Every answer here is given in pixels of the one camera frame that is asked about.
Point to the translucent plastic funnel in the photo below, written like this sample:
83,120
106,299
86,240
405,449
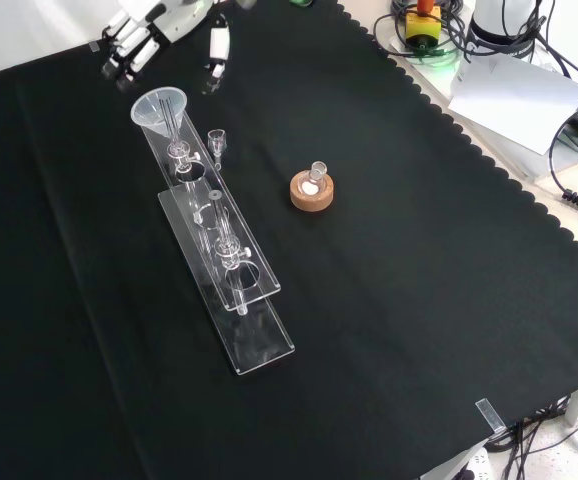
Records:
155,114

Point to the clear acrylic funnel stand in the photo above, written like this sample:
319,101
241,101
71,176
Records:
249,330

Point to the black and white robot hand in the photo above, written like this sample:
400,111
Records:
179,20

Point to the pale board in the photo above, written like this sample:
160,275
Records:
514,95

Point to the white power strip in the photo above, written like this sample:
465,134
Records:
473,465

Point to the yellow stop button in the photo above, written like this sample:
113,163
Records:
423,27

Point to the black cloth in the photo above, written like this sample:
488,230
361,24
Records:
394,310

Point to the clear tape strip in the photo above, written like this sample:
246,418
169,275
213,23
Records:
95,47
490,416

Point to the round-bottom glass flask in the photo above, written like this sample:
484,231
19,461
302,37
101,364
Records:
314,181

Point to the glass weighing funnel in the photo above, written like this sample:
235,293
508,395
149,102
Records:
217,141

